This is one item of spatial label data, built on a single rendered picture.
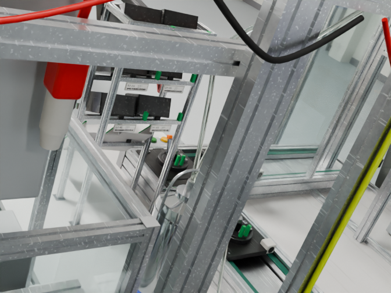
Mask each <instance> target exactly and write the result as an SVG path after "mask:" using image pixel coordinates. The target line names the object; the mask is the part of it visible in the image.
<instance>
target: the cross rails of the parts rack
mask: <svg viewBox="0 0 391 293"><path fill-rule="evenodd" d="M94 80H105V81H111V80H112V77H111V76H105V75H96V74H95V76H94ZM120 81H122V82H132V83H150V84H171V85H189V86H194V84H195V82H194V83H192V82H191V81H190V80H167V79H165V78H160V79H159V80H156V79H155V78H149V77H136V78H132V77H130V76H121V79H120ZM142 118H143V115H140V116H134V117H126V116H124V119H123V120H118V116H116V115H110V118H109V122H108V124H181V122H182V121H180V122H179V121H178V120H177V119H160V120H154V116H148V117H147V121H144V120H143V119H142ZM84 119H101V116H100V115H94V114H85V115H84Z"/></svg>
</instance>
